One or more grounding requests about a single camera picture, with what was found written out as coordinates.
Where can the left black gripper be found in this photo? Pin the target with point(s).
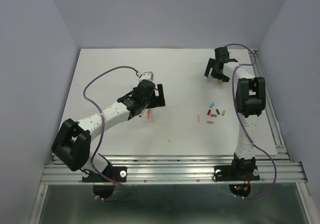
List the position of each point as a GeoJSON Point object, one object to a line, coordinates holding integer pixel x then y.
{"type": "Point", "coordinates": [159, 100]}

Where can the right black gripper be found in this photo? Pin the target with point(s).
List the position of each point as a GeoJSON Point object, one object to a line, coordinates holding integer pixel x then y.
{"type": "Point", "coordinates": [211, 63]}

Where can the orange highlighter pen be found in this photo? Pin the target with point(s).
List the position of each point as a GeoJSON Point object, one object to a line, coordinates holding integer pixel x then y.
{"type": "Point", "coordinates": [149, 114]}

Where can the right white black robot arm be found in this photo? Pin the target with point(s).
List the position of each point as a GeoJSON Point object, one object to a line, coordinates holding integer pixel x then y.
{"type": "Point", "coordinates": [249, 97]}

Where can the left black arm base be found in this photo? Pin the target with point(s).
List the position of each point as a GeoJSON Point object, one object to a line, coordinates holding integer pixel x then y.
{"type": "Point", "coordinates": [104, 166]}

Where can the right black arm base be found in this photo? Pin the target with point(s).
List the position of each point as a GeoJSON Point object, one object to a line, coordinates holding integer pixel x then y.
{"type": "Point", "coordinates": [239, 170]}

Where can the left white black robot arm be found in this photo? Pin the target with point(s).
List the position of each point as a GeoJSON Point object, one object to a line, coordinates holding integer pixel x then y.
{"type": "Point", "coordinates": [73, 141]}

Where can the aluminium rail frame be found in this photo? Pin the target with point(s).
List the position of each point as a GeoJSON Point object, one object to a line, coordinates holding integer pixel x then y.
{"type": "Point", "coordinates": [143, 170]}

